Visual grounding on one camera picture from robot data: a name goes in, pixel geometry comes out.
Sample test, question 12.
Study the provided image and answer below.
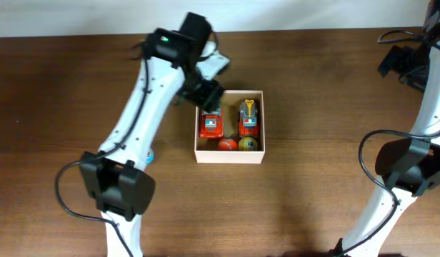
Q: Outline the orange face ball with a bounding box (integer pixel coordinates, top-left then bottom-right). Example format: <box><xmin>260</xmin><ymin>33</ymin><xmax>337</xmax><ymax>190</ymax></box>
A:
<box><xmin>217</xmin><ymin>138</ymin><xmax>238</xmax><ymax>151</ymax></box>

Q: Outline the yellow face ball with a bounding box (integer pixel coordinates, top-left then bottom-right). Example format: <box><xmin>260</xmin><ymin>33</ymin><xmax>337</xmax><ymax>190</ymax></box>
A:
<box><xmin>238</xmin><ymin>137</ymin><xmax>259</xmax><ymax>151</ymax></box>

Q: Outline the red toy fire truck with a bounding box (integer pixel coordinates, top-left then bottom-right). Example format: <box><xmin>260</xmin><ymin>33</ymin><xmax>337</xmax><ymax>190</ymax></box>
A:
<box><xmin>199</xmin><ymin>109</ymin><xmax>224</xmax><ymax>139</ymax></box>

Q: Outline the blue face ball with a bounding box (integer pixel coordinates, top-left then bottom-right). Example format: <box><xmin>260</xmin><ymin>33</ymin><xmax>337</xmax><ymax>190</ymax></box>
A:
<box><xmin>146</xmin><ymin>148</ymin><xmax>154</xmax><ymax>165</ymax></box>

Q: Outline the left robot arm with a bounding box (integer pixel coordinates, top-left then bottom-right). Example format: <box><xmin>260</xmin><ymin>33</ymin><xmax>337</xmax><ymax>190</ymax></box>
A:
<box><xmin>79</xmin><ymin>12</ymin><xmax>229</xmax><ymax>256</ymax></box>

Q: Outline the red toy truck yellow ladder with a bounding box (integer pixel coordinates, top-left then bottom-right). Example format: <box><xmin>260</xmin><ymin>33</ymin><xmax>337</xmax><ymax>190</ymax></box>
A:
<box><xmin>239</xmin><ymin>99</ymin><xmax>259</xmax><ymax>138</ymax></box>

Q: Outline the white cardboard box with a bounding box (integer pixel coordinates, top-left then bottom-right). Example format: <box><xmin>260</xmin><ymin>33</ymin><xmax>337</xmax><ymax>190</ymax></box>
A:
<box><xmin>194</xmin><ymin>90</ymin><xmax>266</xmax><ymax>164</ymax></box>

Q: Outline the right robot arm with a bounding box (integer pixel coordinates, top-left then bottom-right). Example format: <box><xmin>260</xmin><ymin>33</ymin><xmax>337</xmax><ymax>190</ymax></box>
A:
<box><xmin>329</xmin><ymin>0</ymin><xmax>440</xmax><ymax>256</ymax></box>

